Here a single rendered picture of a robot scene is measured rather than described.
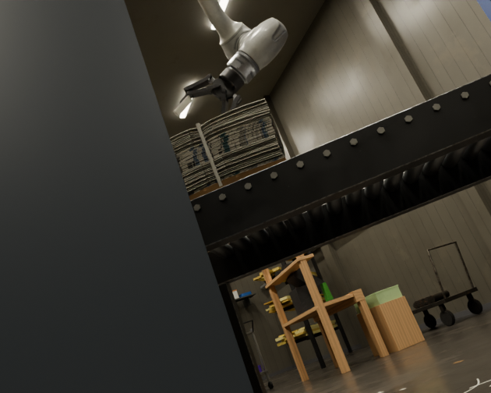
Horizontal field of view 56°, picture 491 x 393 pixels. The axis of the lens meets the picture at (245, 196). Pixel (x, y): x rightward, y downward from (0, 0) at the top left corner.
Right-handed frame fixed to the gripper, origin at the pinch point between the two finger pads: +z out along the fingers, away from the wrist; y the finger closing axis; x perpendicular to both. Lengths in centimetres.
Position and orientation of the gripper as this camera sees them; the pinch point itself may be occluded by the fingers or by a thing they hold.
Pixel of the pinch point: (192, 123)
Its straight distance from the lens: 145.3
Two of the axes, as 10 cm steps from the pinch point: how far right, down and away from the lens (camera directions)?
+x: 2.2, 2.7, 9.4
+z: -6.6, 7.5, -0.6
